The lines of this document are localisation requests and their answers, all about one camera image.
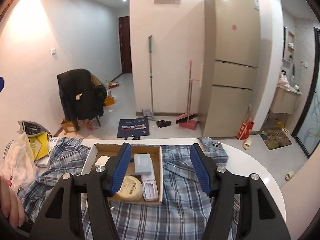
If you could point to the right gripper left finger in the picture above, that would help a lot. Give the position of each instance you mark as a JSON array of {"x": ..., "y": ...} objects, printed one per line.
[{"x": 60, "y": 216}]

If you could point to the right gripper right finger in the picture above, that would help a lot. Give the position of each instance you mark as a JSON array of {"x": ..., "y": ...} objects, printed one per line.
[{"x": 259, "y": 216}]

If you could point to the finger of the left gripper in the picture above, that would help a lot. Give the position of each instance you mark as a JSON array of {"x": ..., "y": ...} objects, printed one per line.
[{"x": 1, "y": 83}]

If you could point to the white power adapter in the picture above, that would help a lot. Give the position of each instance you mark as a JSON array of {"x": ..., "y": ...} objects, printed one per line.
[{"x": 101, "y": 161}]

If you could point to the grey booklet box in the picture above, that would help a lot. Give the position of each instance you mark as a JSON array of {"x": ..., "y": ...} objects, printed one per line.
[{"x": 143, "y": 164}]

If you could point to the white remote-like device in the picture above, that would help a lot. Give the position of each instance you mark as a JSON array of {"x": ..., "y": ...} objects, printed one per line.
[{"x": 150, "y": 192}]

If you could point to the person's left hand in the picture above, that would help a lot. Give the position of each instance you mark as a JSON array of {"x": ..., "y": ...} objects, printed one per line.
[{"x": 11, "y": 206}]

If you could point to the grey bag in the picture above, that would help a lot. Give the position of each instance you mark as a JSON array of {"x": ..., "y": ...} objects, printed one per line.
[{"x": 31, "y": 129}]

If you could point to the red paper bag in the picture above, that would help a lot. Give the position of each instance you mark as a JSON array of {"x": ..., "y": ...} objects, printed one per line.
[{"x": 245, "y": 129}]

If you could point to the white flat box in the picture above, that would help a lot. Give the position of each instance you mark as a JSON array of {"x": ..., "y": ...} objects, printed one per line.
[{"x": 45, "y": 161}]

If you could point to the patterned door mat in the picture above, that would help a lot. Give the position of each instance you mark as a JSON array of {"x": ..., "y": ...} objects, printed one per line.
[{"x": 275, "y": 138}]

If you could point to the pink broom and dustpan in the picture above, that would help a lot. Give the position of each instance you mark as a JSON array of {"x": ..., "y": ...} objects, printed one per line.
[{"x": 187, "y": 119}]

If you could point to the yellow bag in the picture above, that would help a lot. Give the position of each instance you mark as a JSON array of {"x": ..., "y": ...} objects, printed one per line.
[{"x": 39, "y": 145}]

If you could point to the chair with black jacket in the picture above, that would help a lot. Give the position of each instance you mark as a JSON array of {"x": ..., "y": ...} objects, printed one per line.
[{"x": 82, "y": 96}]

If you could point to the white plastic bag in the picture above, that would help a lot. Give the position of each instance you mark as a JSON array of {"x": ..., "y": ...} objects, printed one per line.
[{"x": 18, "y": 166}]

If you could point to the glass sliding door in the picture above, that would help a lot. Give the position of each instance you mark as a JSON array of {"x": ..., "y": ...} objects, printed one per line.
[{"x": 306, "y": 132}]

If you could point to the bathroom vanity cabinet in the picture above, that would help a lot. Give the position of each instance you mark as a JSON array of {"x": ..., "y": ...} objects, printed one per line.
[{"x": 284, "y": 101}]

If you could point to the dark red door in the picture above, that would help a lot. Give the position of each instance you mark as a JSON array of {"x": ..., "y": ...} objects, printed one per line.
[{"x": 125, "y": 44}]

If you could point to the beige refrigerator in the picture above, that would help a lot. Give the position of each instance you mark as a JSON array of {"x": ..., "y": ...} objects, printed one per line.
[{"x": 231, "y": 58}]

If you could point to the green-handled mop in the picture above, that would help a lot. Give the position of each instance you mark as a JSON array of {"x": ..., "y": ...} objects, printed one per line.
[{"x": 149, "y": 112}]

